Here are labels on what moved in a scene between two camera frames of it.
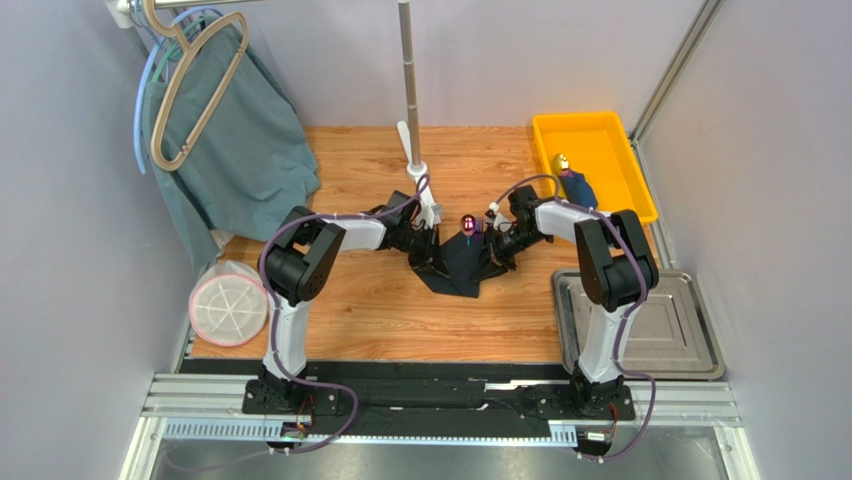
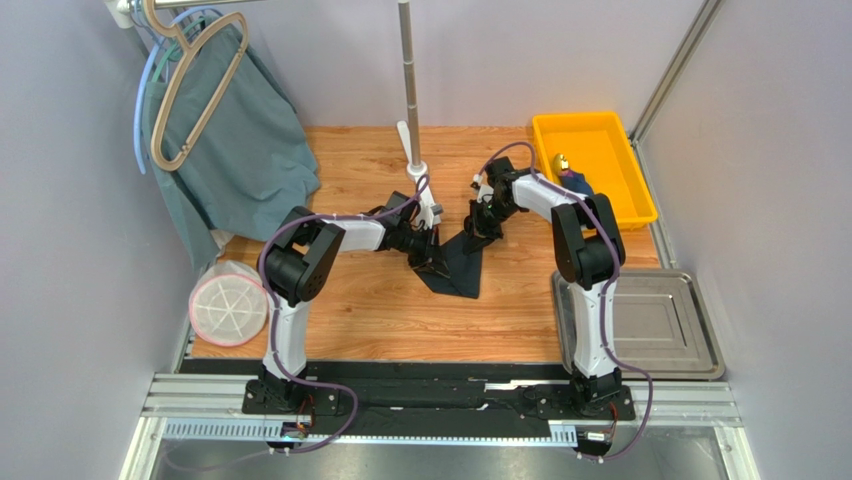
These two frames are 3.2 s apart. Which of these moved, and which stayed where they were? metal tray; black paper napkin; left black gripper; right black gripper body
Moved: right black gripper body
Stayed: metal tray; black paper napkin; left black gripper
